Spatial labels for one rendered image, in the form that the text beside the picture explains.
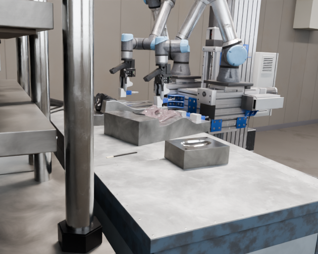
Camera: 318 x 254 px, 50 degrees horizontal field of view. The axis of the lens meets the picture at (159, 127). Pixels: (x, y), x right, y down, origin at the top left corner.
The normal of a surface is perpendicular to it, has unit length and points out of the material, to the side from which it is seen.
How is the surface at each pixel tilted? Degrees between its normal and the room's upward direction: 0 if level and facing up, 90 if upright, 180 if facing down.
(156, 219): 0
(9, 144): 90
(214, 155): 90
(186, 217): 0
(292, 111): 90
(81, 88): 90
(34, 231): 0
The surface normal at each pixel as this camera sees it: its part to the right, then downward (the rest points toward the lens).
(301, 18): -0.82, 0.09
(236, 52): 0.04, 0.34
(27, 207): 0.04, -0.97
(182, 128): 0.69, 0.19
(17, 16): 0.44, 0.22
